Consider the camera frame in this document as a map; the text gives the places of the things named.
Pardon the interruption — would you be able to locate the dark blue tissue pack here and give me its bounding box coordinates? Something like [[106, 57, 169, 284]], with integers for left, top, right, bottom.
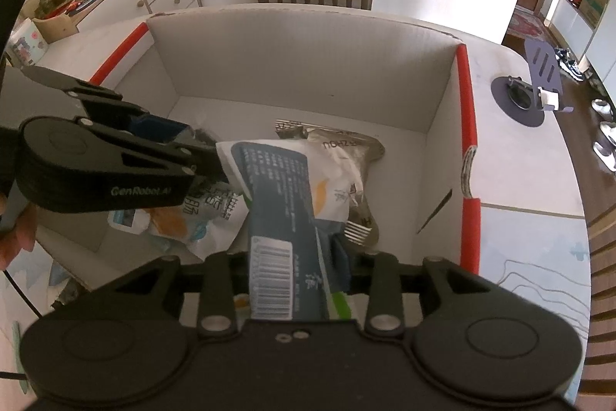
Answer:
[[216, 140, 349, 321]]

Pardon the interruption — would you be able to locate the silver brown snack bag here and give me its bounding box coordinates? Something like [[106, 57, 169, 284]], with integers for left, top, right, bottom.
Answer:
[[275, 119, 385, 246]]

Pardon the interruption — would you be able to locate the red cardboard box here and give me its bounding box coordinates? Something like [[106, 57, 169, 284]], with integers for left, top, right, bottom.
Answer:
[[44, 5, 480, 272]]

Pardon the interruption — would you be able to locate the wooden chair right side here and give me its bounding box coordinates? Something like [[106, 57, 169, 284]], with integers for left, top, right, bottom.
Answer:
[[579, 210, 615, 406]]

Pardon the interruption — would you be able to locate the white chicken sausage pouch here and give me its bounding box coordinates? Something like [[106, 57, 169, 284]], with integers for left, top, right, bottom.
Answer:
[[107, 183, 248, 261]]

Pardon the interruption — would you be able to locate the purple phone stand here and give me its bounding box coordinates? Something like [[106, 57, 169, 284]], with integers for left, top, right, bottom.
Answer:
[[491, 39, 574, 127]]

